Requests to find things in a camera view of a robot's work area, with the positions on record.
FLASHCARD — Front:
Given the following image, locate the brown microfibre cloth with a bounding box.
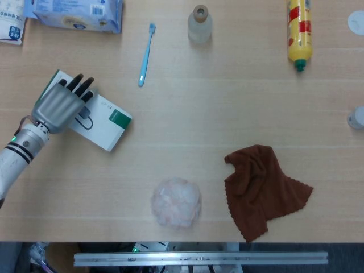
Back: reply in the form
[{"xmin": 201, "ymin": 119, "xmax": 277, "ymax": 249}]
[{"xmin": 224, "ymin": 144, "xmax": 314, "ymax": 243}]

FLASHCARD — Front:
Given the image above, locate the small grey white bottle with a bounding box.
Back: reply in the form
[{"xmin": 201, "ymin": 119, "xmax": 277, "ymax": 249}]
[{"xmin": 346, "ymin": 105, "xmax": 364, "ymax": 129}]

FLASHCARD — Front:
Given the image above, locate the yellow squeeze bottle green cap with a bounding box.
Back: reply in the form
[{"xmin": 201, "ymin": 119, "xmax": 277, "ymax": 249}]
[{"xmin": 287, "ymin": 0, "xmax": 314, "ymax": 72}]

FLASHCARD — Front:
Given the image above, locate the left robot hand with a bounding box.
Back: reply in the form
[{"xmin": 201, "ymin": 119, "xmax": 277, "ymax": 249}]
[{"xmin": 31, "ymin": 73, "xmax": 95, "ymax": 134}]

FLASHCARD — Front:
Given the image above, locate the white green USB hub box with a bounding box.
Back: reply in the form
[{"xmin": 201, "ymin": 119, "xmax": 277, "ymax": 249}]
[{"xmin": 34, "ymin": 69, "xmax": 133, "ymax": 152}]

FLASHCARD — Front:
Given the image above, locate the white pouch with blue label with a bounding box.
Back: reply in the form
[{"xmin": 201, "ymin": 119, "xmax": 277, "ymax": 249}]
[{"xmin": 0, "ymin": 0, "xmax": 28, "ymax": 46}]

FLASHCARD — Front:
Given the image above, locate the blue wet wipes pack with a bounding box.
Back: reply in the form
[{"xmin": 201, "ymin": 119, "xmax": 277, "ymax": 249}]
[{"xmin": 22, "ymin": 0, "xmax": 125, "ymax": 35}]

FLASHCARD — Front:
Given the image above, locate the aluminium profile rail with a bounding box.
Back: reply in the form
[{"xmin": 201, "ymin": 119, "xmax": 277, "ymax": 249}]
[{"xmin": 73, "ymin": 251, "xmax": 329, "ymax": 267}]

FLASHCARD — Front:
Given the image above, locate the white round desk grommet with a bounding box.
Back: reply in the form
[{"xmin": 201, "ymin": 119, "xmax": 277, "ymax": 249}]
[{"xmin": 347, "ymin": 10, "xmax": 364, "ymax": 36}]

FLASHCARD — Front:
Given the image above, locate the blue toothbrush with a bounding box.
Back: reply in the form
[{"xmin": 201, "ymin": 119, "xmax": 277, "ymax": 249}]
[{"xmin": 138, "ymin": 22, "xmax": 156, "ymax": 88}]

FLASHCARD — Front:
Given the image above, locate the pink white bath pouf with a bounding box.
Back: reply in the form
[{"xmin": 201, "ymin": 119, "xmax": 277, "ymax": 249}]
[{"xmin": 150, "ymin": 177, "xmax": 202, "ymax": 229}]

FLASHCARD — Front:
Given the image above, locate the frosted bottle with wooden cap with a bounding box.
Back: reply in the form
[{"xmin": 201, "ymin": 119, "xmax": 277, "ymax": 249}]
[{"xmin": 187, "ymin": 5, "xmax": 213, "ymax": 44}]

